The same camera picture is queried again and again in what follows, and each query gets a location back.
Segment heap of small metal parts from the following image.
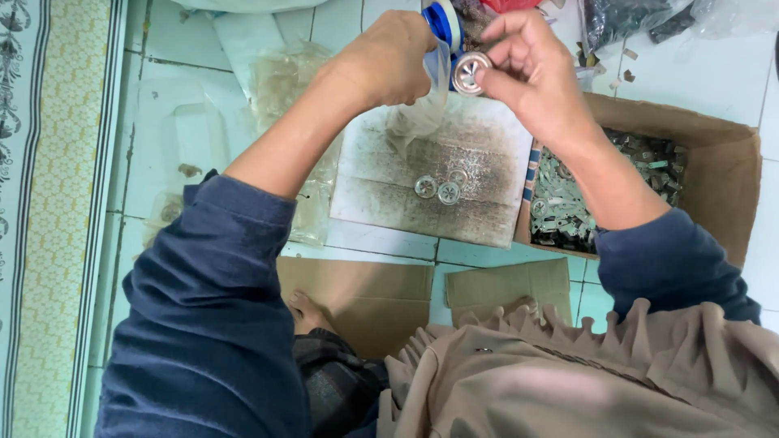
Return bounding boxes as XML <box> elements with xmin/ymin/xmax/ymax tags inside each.
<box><xmin>528</xmin><ymin>127</ymin><xmax>689</xmax><ymax>254</ymax></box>

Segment clear small plastic bag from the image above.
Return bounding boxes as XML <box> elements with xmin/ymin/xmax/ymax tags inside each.
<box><xmin>386</xmin><ymin>39</ymin><xmax>455</xmax><ymax>158</ymax></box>

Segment pile of clear plastic bags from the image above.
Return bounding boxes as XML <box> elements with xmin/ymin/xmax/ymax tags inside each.
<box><xmin>141</xmin><ymin>41</ymin><xmax>343</xmax><ymax>249</ymax></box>

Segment small flat cardboard piece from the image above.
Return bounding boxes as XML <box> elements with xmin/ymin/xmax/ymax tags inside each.
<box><xmin>445</xmin><ymin>258</ymin><xmax>574</xmax><ymax>327</ymax></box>

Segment plastic bag of dark parts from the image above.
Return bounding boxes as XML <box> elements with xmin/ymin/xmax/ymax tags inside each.
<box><xmin>580</xmin><ymin>0</ymin><xmax>696</xmax><ymax>57</ymax></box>

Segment person's right hand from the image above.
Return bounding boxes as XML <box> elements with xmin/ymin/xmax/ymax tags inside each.
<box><xmin>473</xmin><ymin>9</ymin><xmax>601</xmax><ymax>148</ymax></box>

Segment clear flat plastic packaging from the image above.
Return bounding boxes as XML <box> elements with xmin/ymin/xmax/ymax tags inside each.
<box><xmin>135</xmin><ymin>78</ymin><xmax>247</xmax><ymax>204</ymax></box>

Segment blue and white plastic container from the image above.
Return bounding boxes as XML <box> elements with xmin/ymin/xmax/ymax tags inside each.
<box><xmin>421</xmin><ymin>0</ymin><xmax>467</xmax><ymax>93</ymax></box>

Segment dark plaid trousers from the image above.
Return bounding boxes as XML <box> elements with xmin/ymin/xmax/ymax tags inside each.
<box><xmin>293</xmin><ymin>327</ymin><xmax>390</xmax><ymax>438</ymax></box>

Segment person's left foot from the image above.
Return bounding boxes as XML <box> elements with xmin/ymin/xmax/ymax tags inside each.
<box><xmin>286</xmin><ymin>290</ymin><xmax>337</xmax><ymax>336</ymax></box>

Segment beige ruffled headscarf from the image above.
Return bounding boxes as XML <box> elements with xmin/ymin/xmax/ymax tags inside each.
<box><xmin>376</xmin><ymin>297</ymin><xmax>779</xmax><ymax>438</ymax></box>

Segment brown cardboard box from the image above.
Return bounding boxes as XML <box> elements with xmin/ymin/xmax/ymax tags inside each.
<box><xmin>513</xmin><ymin>92</ymin><xmax>763</xmax><ymax>270</ymax></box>

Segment large flat cardboard piece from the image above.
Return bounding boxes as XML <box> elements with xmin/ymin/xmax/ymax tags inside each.
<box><xmin>276</xmin><ymin>255</ymin><xmax>435</xmax><ymax>361</ymax></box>

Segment clear empty plastic bag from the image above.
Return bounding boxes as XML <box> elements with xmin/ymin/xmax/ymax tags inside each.
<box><xmin>690</xmin><ymin>0</ymin><xmax>779</xmax><ymax>41</ymax></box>

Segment red plastic item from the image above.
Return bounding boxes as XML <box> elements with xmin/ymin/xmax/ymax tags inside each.
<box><xmin>480</xmin><ymin>0</ymin><xmax>544</xmax><ymax>15</ymax></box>

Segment person's left hand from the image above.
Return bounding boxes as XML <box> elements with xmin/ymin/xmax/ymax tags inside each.
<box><xmin>319</xmin><ymin>9</ymin><xmax>439</xmax><ymax>114</ymax></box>

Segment bag of brown small bits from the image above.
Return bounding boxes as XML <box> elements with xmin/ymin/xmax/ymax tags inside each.
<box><xmin>452</xmin><ymin>0</ymin><xmax>497</xmax><ymax>52</ymax></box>

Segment patterned floor mat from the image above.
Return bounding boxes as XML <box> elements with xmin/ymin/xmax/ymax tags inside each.
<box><xmin>0</xmin><ymin>0</ymin><xmax>129</xmax><ymax>438</ymax></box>

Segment dark blue long-sleeved top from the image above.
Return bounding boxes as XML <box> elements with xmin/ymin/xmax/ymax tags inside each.
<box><xmin>94</xmin><ymin>168</ymin><xmax>763</xmax><ymax>438</ymax></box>

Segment dirty white board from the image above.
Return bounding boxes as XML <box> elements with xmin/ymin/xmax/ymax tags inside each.
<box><xmin>329</xmin><ymin>91</ymin><xmax>534</xmax><ymax>249</ymax></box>

